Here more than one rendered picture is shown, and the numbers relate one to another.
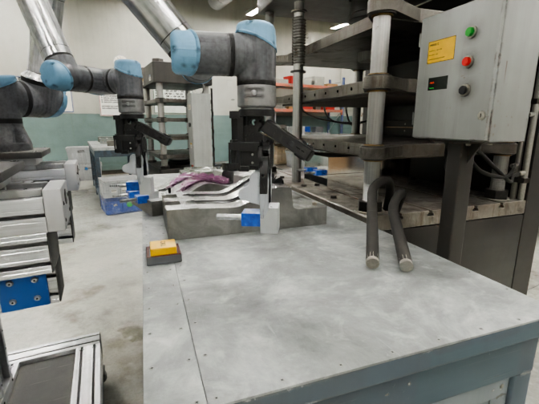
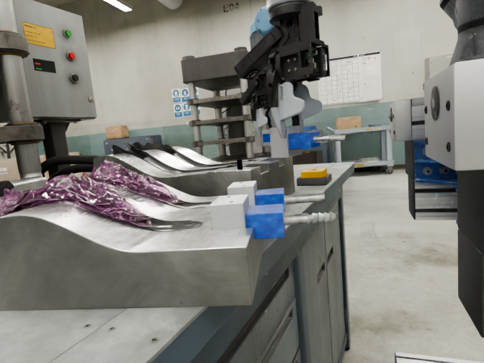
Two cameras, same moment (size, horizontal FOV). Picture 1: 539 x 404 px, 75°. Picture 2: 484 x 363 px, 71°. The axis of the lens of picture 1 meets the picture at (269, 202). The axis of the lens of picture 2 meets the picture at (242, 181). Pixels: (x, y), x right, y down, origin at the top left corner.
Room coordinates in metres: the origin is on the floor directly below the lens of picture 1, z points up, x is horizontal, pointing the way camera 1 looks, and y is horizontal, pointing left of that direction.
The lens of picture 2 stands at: (1.60, 0.77, 0.95)
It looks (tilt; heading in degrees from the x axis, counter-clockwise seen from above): 8 degrees down; 225
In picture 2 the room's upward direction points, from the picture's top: 5 degrees counter-clockwise
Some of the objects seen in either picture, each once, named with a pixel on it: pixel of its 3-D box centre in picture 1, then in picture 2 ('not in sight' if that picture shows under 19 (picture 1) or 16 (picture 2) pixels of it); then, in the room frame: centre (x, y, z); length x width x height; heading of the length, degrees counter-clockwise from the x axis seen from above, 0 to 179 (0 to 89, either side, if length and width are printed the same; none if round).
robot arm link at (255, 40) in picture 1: (254, 55); (262, 40); (0.70, 0.03, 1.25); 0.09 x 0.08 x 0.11; 105
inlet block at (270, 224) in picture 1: (247, 216); (274, 137); (0.71, 0.05, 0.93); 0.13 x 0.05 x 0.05; 85
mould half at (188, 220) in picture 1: (241, 201); (177, 176); (1.14, 0.09, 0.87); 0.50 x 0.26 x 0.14; 110
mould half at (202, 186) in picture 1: (200, 187); (75, 222); (1.45, 0.29, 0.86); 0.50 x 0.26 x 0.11; 127
